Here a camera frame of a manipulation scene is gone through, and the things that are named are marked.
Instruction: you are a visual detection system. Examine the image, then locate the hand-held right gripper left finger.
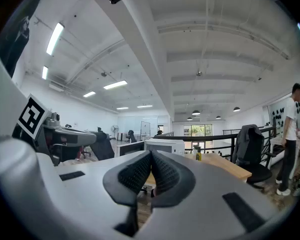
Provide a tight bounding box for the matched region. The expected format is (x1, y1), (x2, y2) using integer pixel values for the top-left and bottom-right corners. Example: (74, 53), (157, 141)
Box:
(0, 131), (153, 240)

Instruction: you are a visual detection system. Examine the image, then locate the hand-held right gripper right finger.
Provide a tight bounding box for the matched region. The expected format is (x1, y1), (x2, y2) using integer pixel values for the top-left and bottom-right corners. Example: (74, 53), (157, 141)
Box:
(137, 149), (292, 240)

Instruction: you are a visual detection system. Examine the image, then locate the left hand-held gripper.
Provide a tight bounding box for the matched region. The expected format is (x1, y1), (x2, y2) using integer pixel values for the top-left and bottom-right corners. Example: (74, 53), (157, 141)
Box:
(12, 93), (115, 166)

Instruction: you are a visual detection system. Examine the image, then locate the white microwave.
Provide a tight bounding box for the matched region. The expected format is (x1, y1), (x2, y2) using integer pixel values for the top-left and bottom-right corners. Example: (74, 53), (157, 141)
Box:
(144, 137), (186, 158)

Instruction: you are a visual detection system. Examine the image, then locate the standing fan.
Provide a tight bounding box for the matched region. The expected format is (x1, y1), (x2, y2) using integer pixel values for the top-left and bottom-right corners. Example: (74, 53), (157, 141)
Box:
(110, 124), (120, 141)

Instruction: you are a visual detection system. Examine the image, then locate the white desk partition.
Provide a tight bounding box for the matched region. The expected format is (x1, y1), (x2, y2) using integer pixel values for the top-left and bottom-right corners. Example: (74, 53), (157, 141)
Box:
(116, 140), (146, 158)

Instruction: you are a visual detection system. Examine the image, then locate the black metal railing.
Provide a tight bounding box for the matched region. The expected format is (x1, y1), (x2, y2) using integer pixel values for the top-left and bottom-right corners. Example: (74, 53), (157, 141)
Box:
(153, 125), (285, 169)

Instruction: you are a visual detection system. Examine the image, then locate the whiteboard on stand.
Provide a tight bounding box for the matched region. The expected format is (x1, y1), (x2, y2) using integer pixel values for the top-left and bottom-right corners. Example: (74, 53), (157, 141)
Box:
(140, 120), (151, 136)

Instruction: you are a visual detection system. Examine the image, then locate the grey jacket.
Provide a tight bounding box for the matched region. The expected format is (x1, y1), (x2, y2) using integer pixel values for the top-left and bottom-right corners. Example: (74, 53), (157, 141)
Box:
(231, 124), (266, 167)

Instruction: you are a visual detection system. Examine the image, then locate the white side table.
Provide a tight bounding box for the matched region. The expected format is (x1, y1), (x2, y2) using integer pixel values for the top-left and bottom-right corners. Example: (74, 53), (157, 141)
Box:
(269, 128), (300, 175)

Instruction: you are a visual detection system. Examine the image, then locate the person's black shirt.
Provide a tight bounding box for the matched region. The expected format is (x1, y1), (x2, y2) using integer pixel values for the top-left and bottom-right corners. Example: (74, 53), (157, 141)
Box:
(0, 0), (50, 79)

